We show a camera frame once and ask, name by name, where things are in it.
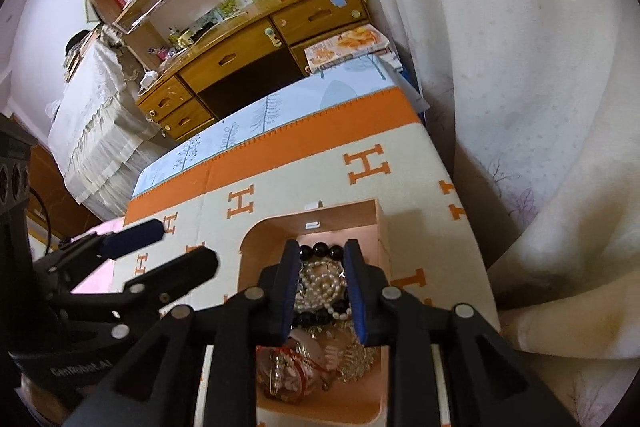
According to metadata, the pink blanket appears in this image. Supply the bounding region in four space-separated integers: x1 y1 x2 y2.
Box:
30 218 127 299

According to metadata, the cream and orange printed blanket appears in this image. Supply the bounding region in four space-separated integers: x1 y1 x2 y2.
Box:
112 87 502 427

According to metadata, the pink storage box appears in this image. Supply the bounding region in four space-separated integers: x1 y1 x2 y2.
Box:
237 199 394 426

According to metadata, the wooden desk with hutch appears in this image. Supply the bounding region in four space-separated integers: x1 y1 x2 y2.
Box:
67 0 374 144

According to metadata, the white floral curtain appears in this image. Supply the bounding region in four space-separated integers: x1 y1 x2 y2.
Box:
310 0 640 427

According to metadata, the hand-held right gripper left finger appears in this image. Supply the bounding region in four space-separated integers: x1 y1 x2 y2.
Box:
75 239 301 427

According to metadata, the white cloth-covered furniture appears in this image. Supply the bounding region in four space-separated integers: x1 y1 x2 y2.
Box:
47 39 174 221

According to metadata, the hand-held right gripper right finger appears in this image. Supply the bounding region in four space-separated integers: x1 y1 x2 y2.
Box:
343 238 577 427

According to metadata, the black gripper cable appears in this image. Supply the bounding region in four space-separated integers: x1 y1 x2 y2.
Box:
27 187 57 256

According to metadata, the black bead bracelet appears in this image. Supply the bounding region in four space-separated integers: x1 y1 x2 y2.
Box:
292 244 352 328

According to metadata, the long pearl necklace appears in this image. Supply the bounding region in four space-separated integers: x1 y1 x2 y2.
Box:
294 259 352 321

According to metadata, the food picture magazine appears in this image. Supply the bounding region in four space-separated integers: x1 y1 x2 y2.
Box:
303 24 402 76

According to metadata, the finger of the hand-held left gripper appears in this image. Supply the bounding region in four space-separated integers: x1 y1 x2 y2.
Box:
32 218 167 297
47 247 221 341

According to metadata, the row of green packets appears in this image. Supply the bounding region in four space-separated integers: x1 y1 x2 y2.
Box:
189 0 279 38

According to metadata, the light blue tree-print sheet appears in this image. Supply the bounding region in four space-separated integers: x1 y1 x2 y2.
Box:
130 54 432 198

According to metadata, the silver chain necklace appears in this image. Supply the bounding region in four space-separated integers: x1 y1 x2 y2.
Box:
330 341 377 384

